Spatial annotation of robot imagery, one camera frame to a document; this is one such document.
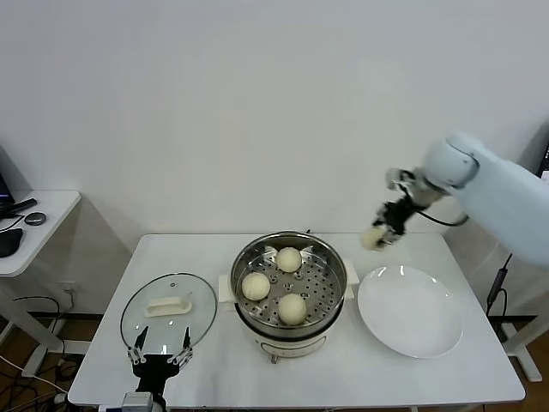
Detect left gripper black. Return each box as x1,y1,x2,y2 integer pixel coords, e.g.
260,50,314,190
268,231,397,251
126,325,194,394

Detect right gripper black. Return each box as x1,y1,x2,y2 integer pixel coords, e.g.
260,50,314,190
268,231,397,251
371,197,419,251

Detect white steamed baozi bun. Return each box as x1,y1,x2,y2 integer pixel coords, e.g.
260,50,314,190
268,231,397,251
359,226,389,252
241,273,271,301
277,294,308,326
275,247,303,274

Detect glass lid with cream handle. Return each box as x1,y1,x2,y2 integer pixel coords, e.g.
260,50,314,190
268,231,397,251
119,271,218,361

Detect perforated steel steamer basket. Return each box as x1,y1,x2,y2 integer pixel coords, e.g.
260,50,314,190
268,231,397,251
230,231,347,340

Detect white round plate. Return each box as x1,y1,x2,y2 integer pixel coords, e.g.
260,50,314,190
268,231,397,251
357,264,465,360

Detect cream electric cooker base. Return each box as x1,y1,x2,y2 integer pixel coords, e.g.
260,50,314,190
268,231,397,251
218,259,360,364

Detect black computer mouse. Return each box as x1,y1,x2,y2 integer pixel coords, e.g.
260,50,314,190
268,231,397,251
0,227,25,258

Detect dark monitor screen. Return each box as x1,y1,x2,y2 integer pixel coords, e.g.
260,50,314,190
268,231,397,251
0,143,32,220

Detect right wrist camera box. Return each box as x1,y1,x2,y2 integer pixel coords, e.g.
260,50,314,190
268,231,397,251
384,167,415,192

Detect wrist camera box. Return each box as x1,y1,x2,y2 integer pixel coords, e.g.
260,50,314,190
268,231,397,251
123,391,154,412
384,167,415,192

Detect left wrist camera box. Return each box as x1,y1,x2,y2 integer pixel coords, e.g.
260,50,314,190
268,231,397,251
123,391,154,412

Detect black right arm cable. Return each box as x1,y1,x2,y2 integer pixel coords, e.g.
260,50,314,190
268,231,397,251
415,208,469,227

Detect black cable with adapter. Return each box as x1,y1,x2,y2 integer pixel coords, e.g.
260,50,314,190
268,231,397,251
486,252,515,317

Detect black floor cable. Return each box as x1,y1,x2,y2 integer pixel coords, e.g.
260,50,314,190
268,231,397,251
11,295,66,357

